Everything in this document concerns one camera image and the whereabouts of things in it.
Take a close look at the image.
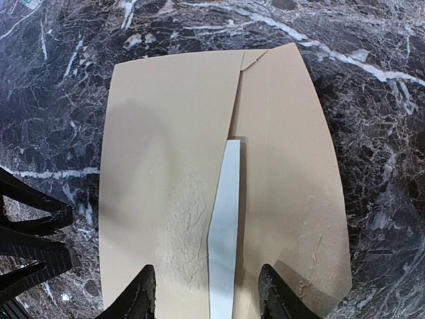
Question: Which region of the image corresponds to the brown paper envelope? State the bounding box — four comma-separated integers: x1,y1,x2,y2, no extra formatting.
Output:
99,43,352,318

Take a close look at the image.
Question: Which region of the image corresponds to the beige ornate letter sheet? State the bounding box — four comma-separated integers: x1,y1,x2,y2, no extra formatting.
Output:
208,140,240,319

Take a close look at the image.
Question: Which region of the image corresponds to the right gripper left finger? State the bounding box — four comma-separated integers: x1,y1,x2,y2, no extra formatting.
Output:
96,265,156,319

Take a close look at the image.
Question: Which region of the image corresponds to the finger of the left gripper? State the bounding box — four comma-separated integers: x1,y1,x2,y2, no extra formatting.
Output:
1,168,73,236
1,229,72,304

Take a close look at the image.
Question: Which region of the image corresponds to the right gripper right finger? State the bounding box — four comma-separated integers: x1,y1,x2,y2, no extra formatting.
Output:
258,264,319,319

